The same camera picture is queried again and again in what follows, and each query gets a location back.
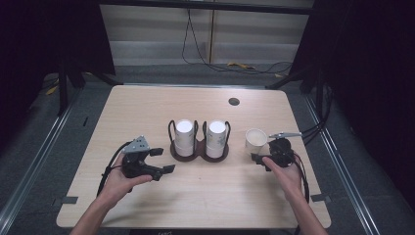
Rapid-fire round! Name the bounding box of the person's right hand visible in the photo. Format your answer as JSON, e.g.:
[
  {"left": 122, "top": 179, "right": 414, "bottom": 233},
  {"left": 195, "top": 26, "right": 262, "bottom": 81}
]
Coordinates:
[{"left": 262, "top": 156, "right": 304, "bottom": 202}]

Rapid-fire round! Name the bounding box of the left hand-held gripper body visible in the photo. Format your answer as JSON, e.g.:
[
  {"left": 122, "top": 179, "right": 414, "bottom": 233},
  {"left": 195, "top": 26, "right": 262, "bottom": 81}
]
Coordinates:
[{"left": 120, "top": 135, "right": 155, "bottom": 179}]

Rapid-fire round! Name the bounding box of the black hanging wall cable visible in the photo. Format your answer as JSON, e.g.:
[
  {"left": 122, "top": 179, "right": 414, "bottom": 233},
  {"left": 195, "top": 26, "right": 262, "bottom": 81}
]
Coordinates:
[{"left": 181, "top": 8, "right": 294, "bottom": 75}]

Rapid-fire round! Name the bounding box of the white disposable paper cup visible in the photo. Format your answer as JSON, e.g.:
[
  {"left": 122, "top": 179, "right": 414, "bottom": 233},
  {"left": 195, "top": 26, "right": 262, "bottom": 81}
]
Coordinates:
[{"left": 245, "top": 128, "right": 269, "bottom": 156}]

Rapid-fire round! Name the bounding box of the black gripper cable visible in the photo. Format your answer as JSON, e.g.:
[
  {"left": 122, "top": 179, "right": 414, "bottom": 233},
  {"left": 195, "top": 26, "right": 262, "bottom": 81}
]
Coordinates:
[
  {"left": 291, "top": 151, "right": 311, "bottom": 204},
  {"left": 97, "top": 141, "right": 133, "bottom": 198}
]

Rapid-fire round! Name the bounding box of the grey tape strip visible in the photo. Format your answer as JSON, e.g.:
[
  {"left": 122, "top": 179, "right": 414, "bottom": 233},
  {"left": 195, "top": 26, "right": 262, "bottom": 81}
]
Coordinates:
[
  {"left": 52, "top": 196, "right": 79, "bottom": 207},
  {"left": 311, "top": 193, "right": 331, "bottom": 204}
]

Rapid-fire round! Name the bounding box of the bundle of black floor cables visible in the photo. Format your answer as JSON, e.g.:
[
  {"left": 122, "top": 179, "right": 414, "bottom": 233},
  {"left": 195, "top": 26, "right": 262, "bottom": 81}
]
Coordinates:
[{"left": 300, "top": 82, "right": 335, "bottom": 146}]

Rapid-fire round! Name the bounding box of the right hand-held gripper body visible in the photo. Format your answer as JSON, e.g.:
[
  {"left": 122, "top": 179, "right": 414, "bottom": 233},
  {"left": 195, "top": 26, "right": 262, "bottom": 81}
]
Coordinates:
[{"left": 268, "top": 131, "right": 302, "bottom": 168}]

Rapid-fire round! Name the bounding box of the dark brown double cup holder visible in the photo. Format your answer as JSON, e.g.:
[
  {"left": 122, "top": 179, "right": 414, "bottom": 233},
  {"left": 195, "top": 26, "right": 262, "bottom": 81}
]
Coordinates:
[{"left": 167, "top": 119, "right": 231, "bottom": 164}]

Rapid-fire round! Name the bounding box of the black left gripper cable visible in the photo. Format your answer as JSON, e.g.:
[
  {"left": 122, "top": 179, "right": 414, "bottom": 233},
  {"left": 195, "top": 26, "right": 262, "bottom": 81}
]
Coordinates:
[{"left": 97, "top": 141, "right": 133, "bottom": 198}]

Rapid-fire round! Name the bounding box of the metal floor rail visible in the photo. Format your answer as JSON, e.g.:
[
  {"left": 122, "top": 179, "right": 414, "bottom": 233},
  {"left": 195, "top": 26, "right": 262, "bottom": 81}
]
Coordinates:
[
  {"left": 0, "top": 87, "right": 82, "bottom": 227},
  {"left": 302, "top": 93, "right": 381, "bottom": 235}
]

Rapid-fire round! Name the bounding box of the black metal stand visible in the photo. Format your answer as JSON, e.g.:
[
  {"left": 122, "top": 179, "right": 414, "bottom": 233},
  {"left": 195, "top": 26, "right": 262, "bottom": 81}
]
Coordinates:
[
  {"left": 58, "top": 62, "right": 123, "bottom": 118},
  {"left": 264, "top": 67, "right": 326, "bottom": 122}
]

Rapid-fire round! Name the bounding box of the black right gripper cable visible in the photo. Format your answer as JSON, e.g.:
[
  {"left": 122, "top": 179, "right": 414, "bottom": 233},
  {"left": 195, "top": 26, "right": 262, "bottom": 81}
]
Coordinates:
[{"left": 291, "top": 151, "right": 311, "bottom": 204}]

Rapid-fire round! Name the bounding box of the person's left hand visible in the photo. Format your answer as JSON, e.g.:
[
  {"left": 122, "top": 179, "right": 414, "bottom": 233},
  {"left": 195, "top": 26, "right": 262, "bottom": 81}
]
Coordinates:
[{"left": 103, "top": 155, "right": 154, "bottom": 205}]

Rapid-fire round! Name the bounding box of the black curtain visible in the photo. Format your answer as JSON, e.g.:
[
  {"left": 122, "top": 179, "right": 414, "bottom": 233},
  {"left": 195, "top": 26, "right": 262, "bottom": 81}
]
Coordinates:
[
  {"left": 288, "top": 0, "right": 415, "bottom": 210},
  {"left": 0, "top": 0, "right": 116, "bottom": 155}
]

